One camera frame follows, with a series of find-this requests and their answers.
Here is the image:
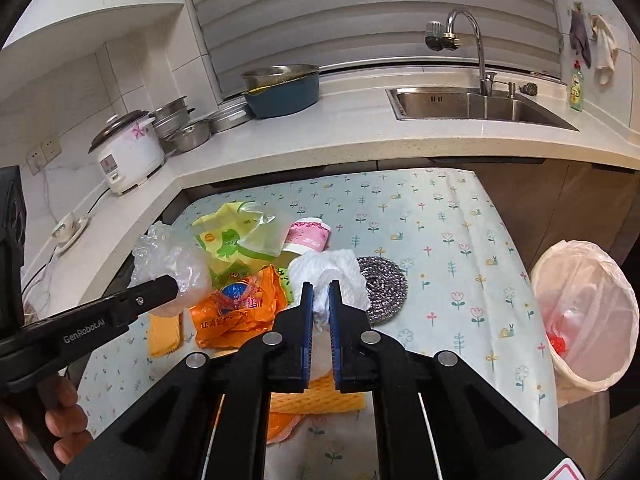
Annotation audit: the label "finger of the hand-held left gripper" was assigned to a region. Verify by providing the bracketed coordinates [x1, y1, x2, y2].
[116, 274, 181, 330]

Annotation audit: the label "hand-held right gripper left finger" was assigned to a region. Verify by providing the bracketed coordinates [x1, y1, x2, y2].
[62, 281, 315, 480]

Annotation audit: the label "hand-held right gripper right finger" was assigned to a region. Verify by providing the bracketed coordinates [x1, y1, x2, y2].
[327, 280, 576, 480]

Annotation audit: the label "clear plastic bag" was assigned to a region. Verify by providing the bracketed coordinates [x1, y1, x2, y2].
[131, 221, 213, 311]

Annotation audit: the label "white tissue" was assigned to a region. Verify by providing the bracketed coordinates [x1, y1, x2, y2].
[287, 248, 371, 328]

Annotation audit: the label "yellow-green snack package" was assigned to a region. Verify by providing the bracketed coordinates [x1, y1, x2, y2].
[191, 201, 292, 286]

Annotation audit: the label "pink paper cup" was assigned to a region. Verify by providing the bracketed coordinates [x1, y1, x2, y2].
[285, 217, 332, 256]

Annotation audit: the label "waste bin with plastic liner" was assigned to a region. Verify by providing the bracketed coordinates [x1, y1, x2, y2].
[530, 240, 640, 408]

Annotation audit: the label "person's left hand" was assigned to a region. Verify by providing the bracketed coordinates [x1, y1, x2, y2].
[0, 374, 94, 466]

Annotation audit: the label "yellow sponge cloth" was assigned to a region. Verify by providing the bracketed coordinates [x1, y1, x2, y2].
[148, 312, 184, 358]
[269, 374, 367, 415]

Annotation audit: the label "steel wool scourer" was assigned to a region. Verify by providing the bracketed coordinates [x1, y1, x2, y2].
[356, 256, 408, 323]

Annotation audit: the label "orange plastic bag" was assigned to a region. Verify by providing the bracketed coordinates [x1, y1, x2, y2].
[189, 265, 288, 351]

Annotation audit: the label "white power strip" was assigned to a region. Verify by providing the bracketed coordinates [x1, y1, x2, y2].
[51, 212, 91, 247]

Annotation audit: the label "white rice cooker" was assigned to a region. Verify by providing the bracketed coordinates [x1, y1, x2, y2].
[89, 110, 167, 196]

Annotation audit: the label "floral tablecloth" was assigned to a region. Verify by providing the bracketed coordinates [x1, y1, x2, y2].
[75, 167, 558, 480]

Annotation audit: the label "steel saucepan with lid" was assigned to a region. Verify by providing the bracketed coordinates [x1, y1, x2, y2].
[165, 119, 213, 153]

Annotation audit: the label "stacked steel steamer pot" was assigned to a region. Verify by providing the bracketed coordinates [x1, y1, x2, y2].
[149, 96, 193, 138]

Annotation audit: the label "shallow steel pan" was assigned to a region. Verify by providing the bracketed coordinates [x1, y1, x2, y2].
[207, 102, 253, 133]

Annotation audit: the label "red wrapper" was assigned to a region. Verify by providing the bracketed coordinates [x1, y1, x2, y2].
[545, 330, 569, 356]

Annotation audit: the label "blue basin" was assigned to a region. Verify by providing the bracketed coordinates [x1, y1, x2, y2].
[243, 72, 321, 120]

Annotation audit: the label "brown wooden cabinet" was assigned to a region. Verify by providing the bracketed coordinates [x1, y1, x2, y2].
[430, 160, 640, 273]

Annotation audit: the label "stainless steel sink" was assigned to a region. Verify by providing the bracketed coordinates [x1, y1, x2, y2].
[385, 86, 580, 132]

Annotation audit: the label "chrome faucet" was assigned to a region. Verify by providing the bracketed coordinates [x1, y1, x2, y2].
[425, 8, 497, 97]

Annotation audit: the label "grey window blind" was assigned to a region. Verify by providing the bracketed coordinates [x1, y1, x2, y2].
[182, 0, 561, 102]

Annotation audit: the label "green dish soap bottle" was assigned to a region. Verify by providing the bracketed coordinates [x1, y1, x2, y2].
[569, 60, 585, 112]

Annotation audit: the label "purple rubber glove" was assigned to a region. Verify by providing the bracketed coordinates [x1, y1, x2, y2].
[569, 2, 593, 68]

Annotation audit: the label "hanging cloth rags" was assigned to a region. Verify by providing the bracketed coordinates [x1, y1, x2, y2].
[590, 14, 619, 86]

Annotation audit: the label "wall outlet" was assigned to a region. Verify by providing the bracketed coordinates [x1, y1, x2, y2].
[25, 139, 61, 176]

